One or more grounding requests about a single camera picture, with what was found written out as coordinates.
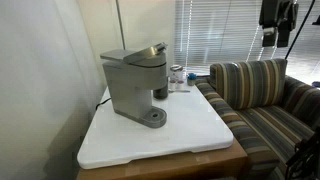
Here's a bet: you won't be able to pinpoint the wooden table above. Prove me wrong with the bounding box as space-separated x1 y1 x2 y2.
76 139 248 180

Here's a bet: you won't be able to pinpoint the metal spoon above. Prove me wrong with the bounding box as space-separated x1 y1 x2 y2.
168 89 190 93

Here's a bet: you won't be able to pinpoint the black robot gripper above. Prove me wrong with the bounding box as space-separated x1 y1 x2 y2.
259 0 299 48

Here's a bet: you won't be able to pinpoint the clear glass jar silver lid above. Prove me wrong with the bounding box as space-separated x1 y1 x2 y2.
169 65 183 82

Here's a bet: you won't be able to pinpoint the striped sofa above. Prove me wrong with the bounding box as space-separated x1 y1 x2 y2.
194 73 320 180

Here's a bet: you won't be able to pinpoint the grey coffee maker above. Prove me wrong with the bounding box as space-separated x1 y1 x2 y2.
100 42 167 128

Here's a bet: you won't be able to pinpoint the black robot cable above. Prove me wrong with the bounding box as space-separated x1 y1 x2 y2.
284 0 317 60

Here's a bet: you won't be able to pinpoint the window blinds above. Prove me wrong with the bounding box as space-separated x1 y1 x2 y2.
174 0 320 84

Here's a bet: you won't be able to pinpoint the coffee pod far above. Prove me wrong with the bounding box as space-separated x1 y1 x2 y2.
176 80 184 90

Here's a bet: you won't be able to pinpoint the black power cord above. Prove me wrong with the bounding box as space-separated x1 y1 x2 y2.
95 96 112 111

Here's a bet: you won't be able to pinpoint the dark coffee glass jar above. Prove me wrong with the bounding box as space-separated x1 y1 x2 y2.
153 77 168 100

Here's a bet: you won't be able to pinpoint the coffee pod near spoon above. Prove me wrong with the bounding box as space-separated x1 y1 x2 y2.
168 78 176 90

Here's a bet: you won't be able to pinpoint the metal floor lamp pole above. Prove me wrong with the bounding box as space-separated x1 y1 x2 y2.
115 0 126 50

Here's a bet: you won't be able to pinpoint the striped sofa cushion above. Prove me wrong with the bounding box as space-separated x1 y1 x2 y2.
209 59 287 110

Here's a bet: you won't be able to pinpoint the blue succulent in pot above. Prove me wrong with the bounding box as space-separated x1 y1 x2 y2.
187 73 197 86

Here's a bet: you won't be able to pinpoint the white table top board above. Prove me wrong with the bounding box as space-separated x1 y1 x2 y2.
77 84 234 169

